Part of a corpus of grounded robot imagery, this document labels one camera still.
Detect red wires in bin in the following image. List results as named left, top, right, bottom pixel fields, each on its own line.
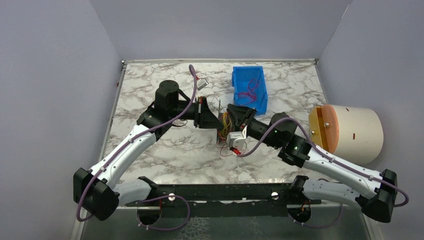
left=237, top=78, right=263, bottom=107

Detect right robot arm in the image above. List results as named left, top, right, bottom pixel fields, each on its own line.
left=226, top=104, right=400, bottom=223

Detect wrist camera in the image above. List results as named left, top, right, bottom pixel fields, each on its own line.
left=196, top=78, right=209, bottom=91
left=226, top=127, right=247, bottom=156

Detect black round spool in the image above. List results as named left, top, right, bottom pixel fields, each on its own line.
left=216, top=100, right=230, bottom=145

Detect white cylinder with orange lid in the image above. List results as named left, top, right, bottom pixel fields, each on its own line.
left=308, top=104, right=384, bottom=166

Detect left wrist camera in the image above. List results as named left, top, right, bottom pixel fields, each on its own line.
left=196, top=78, right=209, bottom=91

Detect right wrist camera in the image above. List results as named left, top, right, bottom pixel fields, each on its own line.
left=226, top=127, right=247, bottom=156

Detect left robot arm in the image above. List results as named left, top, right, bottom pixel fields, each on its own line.
left=73, top=80, right=224, bottom=222

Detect yellow wire on spool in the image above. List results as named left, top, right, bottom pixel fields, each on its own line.
left=219, top=112, right=233, bottom=140

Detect red wire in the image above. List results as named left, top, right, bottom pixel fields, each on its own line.
left=218, top=140, right=248, bottom=158

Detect blue plastic bin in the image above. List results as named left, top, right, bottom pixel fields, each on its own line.
left=231, top=66, right=268, bottom=115

